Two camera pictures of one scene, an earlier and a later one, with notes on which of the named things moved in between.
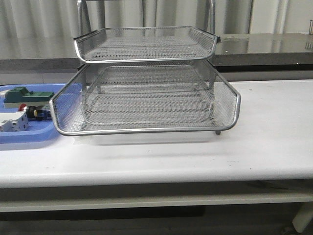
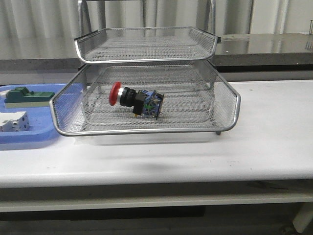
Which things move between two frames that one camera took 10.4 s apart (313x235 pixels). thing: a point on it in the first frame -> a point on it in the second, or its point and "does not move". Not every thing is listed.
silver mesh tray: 105,98 does not move
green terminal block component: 17,96 does not move
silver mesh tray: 121,101 does not move
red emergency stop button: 36,112 -> 145,103
